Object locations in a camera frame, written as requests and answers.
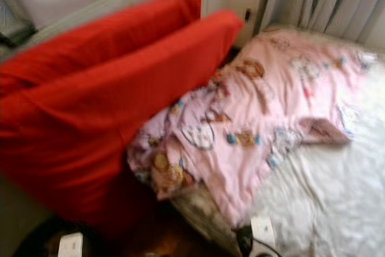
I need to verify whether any bed with beige floral sheet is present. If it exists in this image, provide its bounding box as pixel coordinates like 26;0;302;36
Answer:
171;25;385;257

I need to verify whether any pink cartoon print blanket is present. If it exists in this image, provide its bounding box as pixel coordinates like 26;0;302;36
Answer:
126;28;377;228

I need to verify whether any black waste bucket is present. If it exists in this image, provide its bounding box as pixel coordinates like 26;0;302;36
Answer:
30;215;97;257

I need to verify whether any red folded mattress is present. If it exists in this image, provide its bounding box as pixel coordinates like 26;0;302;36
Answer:
0;0;244;234

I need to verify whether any black curved hose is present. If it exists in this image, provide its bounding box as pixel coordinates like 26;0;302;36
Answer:
0;4;37;47

